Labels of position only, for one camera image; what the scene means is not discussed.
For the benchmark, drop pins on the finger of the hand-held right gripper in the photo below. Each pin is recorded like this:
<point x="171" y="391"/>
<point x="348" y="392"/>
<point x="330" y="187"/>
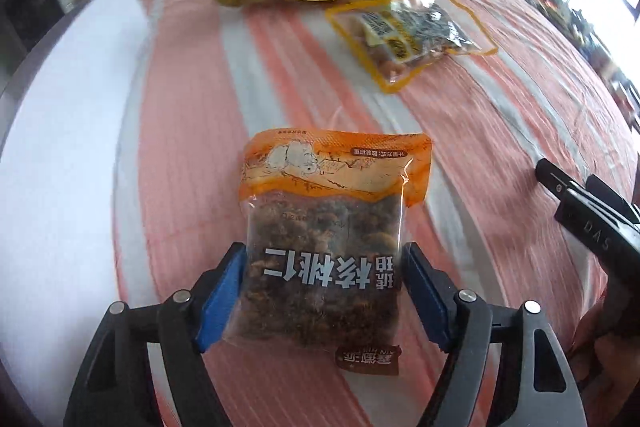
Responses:
<point x="552" y="179"/>

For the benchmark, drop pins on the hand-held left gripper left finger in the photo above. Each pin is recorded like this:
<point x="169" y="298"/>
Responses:
<point x="220" y="302"/>

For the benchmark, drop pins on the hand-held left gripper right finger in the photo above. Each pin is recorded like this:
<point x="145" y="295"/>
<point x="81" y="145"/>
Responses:
<point x="427" y="302"/>

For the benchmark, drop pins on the orange walnut bag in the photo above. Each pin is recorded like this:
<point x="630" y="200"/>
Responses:
<point x="325" y="227"/>

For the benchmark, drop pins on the black white seed packet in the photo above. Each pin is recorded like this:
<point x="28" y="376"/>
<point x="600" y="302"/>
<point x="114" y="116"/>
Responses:
<point x="430" y="24"/>

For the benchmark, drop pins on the yellow-edged clear snack bag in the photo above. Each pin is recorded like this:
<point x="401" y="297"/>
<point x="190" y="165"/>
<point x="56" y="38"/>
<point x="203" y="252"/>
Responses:
<point x="385" y="64"/>

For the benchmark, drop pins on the person's right hand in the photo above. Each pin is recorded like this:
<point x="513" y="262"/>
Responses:
<point x="610" y="372"/>

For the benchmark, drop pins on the dark glass display cabinet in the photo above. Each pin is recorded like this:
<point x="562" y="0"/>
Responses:
<point x="25" y="7"/>

